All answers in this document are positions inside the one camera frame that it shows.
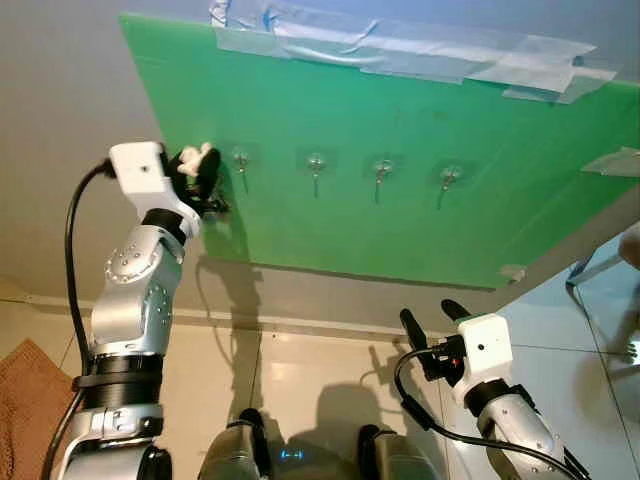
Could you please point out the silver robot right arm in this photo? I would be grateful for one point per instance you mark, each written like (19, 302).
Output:
(525, 435)

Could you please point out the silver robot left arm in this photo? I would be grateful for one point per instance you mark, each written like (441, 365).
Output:
(135, 290)

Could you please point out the clear tape piece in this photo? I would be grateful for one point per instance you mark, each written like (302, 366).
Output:
(615, 163)
(512, 273)

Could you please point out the green corrugated plastic board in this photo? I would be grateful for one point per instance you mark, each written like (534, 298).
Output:
(400, 230)

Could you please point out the short clear tape strip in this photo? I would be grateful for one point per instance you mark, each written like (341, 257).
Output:
(560, 85)

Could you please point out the grey robot left leg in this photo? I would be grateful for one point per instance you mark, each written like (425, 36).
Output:
(230, 455)

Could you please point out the long clear tape strip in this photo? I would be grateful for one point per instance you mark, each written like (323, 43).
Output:
(400, 55)

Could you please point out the brown floor mat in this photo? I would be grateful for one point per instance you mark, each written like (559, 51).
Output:
(30, 410)

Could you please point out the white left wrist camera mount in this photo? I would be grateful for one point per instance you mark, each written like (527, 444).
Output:
(138, 168)

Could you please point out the metal chair frame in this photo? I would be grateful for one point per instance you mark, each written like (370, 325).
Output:
(590, 268)

